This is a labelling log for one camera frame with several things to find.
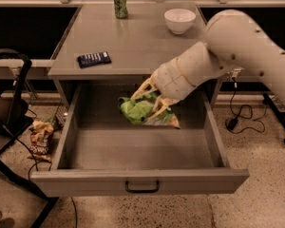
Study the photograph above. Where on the dark blue snack bar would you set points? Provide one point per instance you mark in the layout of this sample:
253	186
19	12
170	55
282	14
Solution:
93	59

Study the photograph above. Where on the black chair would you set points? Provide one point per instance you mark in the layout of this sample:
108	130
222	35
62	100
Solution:
13	122

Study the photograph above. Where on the black stand base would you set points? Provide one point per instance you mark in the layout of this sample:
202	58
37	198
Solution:
279	115

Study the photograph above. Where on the open grey top drawer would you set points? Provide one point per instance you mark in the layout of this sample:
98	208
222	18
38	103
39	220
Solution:
99	149

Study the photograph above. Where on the white bowl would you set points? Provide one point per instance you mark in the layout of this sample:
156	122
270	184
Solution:
179	21

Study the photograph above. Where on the brown chip bag on floor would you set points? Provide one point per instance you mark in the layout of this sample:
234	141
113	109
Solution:
41	134

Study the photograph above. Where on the green rice chip bag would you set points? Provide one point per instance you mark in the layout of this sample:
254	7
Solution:
134	110

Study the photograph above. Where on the green soda can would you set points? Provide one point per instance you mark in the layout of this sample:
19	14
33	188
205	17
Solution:
120	9

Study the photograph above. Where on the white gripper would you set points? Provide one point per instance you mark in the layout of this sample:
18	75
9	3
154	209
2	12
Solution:
170	80

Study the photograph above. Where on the grey metal cabinet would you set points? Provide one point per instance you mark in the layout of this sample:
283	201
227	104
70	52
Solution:
137	45

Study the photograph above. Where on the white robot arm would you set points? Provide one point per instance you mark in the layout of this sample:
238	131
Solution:
231	39

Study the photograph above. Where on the black drawer handle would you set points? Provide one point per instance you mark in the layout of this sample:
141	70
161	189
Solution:
142	187

